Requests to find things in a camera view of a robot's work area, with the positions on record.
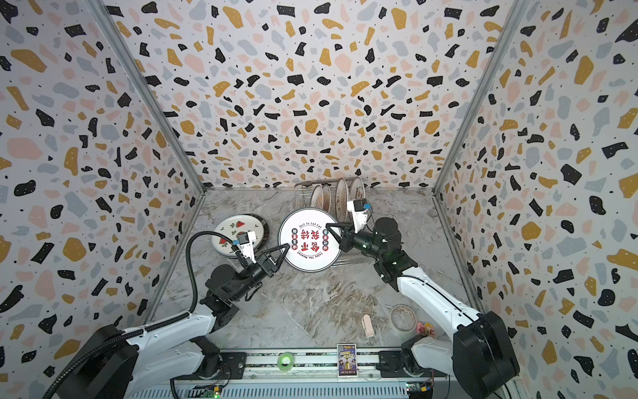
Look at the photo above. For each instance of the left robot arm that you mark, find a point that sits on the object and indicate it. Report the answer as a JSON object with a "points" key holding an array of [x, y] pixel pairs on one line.
{"points": [[117, 363]]}

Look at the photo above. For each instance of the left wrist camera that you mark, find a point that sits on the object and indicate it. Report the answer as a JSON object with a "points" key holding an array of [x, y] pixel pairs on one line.
{"points": [[243, 248]]}

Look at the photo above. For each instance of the wire dish rack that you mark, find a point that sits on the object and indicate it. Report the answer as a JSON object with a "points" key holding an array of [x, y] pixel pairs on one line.
{"points": [[304, 192]]}

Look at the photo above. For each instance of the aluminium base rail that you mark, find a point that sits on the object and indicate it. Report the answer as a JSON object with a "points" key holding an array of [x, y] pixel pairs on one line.
{"points": [[313, 364]]}

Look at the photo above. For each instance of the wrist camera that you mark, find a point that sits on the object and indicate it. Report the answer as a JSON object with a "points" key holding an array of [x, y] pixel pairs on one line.
{"points": [[243, 248], [360, 212]]}

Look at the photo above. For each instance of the red character white plate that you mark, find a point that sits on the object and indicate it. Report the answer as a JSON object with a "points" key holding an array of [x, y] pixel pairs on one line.
{"points": [[312, 246]]}

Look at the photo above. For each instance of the colourful card pack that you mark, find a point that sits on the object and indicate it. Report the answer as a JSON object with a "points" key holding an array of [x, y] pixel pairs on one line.
{"points": [[347, 365]]}

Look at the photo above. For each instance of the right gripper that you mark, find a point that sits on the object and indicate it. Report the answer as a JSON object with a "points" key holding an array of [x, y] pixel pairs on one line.
{"points": [[347, 241]]}

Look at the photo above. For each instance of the pink eraser block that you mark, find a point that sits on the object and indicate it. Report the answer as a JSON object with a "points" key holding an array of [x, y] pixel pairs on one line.
{"points": [[368, 326]]}

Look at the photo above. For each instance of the fruit patterned white plate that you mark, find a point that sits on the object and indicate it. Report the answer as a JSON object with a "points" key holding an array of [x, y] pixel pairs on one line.
{"points": [[231, 227]]}

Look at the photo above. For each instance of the green tape roll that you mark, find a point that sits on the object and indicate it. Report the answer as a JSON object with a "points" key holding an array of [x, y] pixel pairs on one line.
{"points": [[286, 362]]}

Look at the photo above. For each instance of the dark rimmed cream plate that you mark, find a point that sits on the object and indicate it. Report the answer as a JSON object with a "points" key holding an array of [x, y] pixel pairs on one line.
{"points": [[265, 226]]}

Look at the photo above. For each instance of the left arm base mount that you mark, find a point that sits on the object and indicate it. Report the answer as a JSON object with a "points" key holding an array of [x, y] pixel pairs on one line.
{"points": [[223, 367]]}

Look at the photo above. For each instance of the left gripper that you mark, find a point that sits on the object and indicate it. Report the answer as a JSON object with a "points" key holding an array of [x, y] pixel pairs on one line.
{"points": [[265, 267]]}

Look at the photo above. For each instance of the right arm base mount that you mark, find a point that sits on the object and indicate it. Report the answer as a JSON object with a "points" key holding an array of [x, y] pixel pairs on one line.
{"points": [[398, 364]]}

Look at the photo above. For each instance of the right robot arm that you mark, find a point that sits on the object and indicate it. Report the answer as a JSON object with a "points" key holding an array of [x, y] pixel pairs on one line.
{"points": [[479, 352]]}

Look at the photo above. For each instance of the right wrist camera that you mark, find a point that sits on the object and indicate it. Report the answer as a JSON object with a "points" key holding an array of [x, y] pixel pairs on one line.
{"points": [[360, 212]]}

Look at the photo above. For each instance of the pink yellow small toy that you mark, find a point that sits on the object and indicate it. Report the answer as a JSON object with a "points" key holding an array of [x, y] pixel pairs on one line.
{"points": [[425, 329]]}

